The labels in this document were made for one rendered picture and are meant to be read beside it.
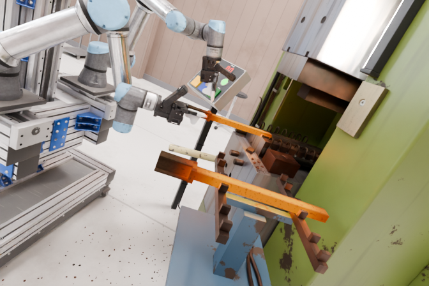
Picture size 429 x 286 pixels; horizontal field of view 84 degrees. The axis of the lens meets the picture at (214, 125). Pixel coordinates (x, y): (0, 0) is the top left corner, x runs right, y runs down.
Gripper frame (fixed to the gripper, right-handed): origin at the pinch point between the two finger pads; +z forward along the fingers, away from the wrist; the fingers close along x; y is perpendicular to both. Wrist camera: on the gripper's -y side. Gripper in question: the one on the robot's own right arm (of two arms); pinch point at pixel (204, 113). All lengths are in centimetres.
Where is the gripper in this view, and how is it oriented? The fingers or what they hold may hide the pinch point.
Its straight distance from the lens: 101.1
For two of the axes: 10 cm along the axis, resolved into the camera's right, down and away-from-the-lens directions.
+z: 9.1, 2.9, 3.0
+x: 1.7, 4.0, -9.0
